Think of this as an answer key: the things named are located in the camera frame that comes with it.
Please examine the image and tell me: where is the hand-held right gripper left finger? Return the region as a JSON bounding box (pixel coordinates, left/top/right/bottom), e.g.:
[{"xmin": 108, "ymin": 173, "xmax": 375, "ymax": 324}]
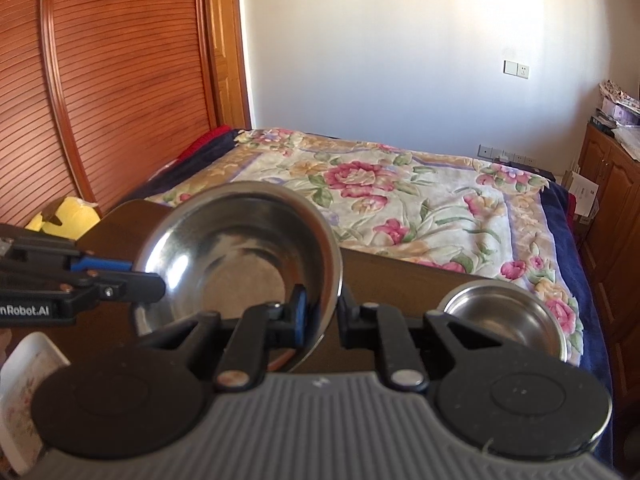
[{"xmin": 135, "ymin": 284, "xmax": 309, "ymax": 394}]

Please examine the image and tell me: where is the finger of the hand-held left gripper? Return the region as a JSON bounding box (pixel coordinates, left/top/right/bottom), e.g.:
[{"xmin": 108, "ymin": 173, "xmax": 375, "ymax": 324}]
[
  {"xmin": 65, "ymin": 269, "xmax": 167, "ymax": 304},
  {"xmin": 70, "ymin": 254, "xmax": 134, "ymax": 274}
]

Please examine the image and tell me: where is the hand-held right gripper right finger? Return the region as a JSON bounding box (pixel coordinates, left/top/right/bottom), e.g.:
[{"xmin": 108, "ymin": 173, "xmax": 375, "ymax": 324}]
[{"xmin": 337, "ymin": 293, "xmax": 506, "ymax": 394}]

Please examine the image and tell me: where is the white floral plate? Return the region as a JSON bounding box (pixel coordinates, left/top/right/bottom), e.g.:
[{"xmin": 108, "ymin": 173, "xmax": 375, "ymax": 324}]
[{"xmin": 0, "ymin": 332, "xmax": 72, "ymax": 477}]

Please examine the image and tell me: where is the large steel bowl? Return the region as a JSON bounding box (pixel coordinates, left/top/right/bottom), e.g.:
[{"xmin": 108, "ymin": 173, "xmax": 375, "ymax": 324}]
[{"xmin": 134, "ymin": 181, "xmax": 345, "ymax": 374}]

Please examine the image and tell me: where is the small steel bowl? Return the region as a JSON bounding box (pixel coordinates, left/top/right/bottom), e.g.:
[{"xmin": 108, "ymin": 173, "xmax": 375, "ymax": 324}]
[{"xmin": 437, "ymin": 280, "xmax": 571, "ymax": 364}]

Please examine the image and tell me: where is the yellow plush toy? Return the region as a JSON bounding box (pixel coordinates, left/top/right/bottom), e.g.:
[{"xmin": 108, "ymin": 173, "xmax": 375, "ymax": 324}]
[{"xmin": 25, "ymin": 197, "xmax": 102, "ymax": 241}]

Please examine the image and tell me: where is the floral blanket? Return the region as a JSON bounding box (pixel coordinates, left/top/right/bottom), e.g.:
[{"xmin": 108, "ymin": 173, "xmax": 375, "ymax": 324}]
[{"xmin": 145, "ymin": 127, "xmax": 617, "ymax": 466}]

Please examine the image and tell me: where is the dark blue blanket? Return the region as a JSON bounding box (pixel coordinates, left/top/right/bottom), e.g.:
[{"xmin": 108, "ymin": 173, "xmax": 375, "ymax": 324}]
[{"xmin": 125, "ymin": 129, "xmax": 243, "ymax": 202}]

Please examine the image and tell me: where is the red cloth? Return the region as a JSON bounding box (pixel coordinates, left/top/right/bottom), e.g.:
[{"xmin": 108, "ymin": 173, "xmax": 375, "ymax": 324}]
[{"xmin": 177, "ymin": 125, "xmax": 228, "ymax": 162}]

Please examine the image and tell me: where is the wooden louvered wardrobe door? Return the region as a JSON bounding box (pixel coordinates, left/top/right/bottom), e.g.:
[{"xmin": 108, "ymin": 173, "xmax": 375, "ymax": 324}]
[
  {"xmin": 0, "ymin": 0, "xmax": 56, "ymax": 228},
  {"xmin": 42, "ymin": 0, "xmax": 221, "ymax": 216}
]

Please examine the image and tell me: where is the wooden wardrobe side panel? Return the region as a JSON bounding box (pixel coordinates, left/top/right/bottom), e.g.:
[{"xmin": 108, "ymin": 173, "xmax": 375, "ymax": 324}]
[{"xmin": 202, "ymin": 0, "xmax": 253, "ymax": 132}]

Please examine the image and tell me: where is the white paper envelope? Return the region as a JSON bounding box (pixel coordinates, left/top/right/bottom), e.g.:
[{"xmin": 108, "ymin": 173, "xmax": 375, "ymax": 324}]
[{"xmin": 567, "ymin": 170, "xmax": 600, "ymax": 219}]

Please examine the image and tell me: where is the wooden cabinet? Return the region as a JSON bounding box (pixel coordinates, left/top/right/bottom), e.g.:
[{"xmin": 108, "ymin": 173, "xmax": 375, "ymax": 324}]
[{"xmin": 579, "ymin": 122, "xmax": 640, "ymax": 413}]

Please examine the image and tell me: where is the pile of boxes and papers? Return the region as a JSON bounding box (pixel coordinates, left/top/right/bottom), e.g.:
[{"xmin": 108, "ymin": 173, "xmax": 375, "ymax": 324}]
[{"xmin": 590, "ymin": 79, "xmax": 640, "ymax": 162}]

